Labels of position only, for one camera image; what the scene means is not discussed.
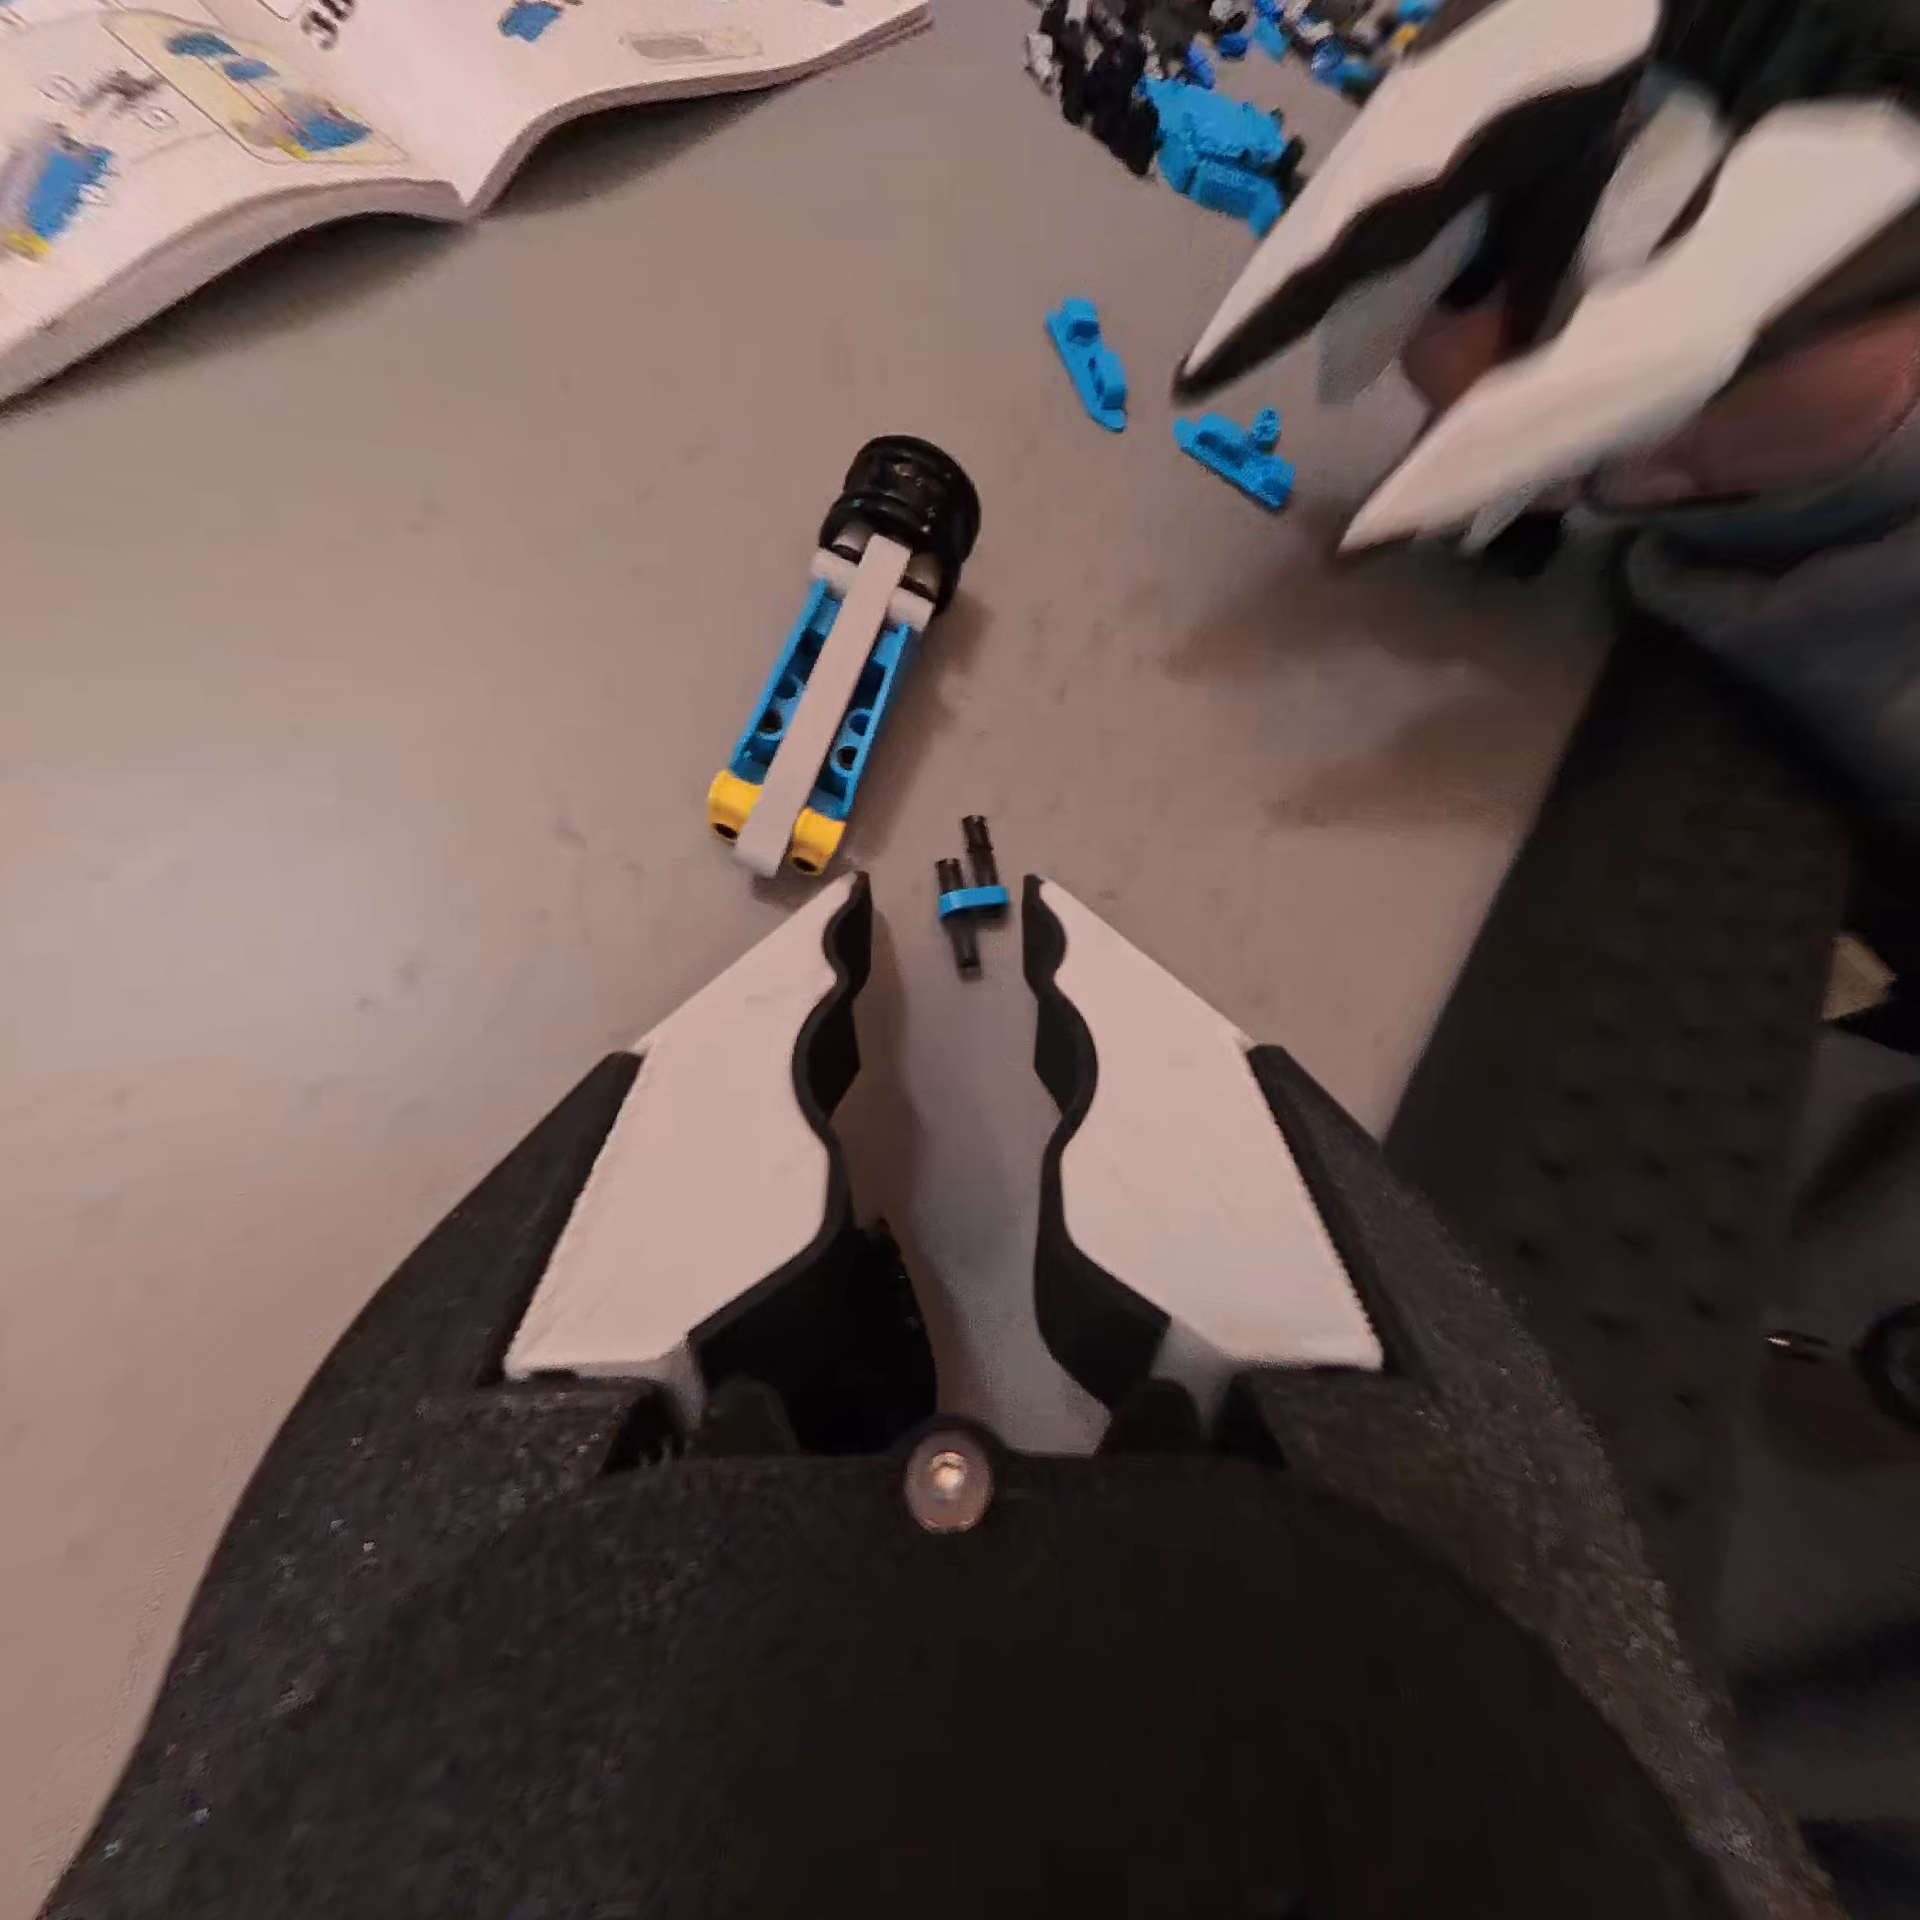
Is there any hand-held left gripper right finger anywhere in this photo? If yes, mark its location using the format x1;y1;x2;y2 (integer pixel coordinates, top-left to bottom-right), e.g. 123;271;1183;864
1019;878;1384;1432

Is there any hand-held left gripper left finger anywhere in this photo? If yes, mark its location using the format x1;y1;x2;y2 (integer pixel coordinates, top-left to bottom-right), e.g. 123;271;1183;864
502;872;939;1453

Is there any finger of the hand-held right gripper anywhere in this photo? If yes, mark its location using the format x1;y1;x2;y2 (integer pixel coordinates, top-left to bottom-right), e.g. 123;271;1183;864
1174;0;1670;400
1334;94;1920;558

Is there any pile of small building pieces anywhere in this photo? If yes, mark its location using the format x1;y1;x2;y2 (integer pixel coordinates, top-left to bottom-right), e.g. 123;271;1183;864
1023;0;1443;241

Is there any blue angled panel piece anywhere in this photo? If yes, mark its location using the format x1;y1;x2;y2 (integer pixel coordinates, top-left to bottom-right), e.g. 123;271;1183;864
1044;297;1132;433
1173;407;1301;516

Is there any black wheel blue beam assembly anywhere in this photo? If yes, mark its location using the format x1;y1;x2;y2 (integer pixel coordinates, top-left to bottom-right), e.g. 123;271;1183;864
704;433;984;879

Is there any person's right forearm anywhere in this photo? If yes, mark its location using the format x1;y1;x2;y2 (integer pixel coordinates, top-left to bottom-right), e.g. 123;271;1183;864
1627;479;1920;782

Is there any grey desk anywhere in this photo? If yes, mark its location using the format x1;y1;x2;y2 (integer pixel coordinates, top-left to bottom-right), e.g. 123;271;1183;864
0;0;1622;1920

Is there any person's right hand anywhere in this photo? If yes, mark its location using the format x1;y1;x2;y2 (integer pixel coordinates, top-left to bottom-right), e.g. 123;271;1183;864
1402;300;1920;511

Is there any person's dark grey jacket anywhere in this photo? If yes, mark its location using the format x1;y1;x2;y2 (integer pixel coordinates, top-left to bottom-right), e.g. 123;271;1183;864
1726;931;1920;1920

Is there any open instruction booklet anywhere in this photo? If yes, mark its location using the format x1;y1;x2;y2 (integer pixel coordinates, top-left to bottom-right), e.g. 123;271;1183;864
0;0;935;404

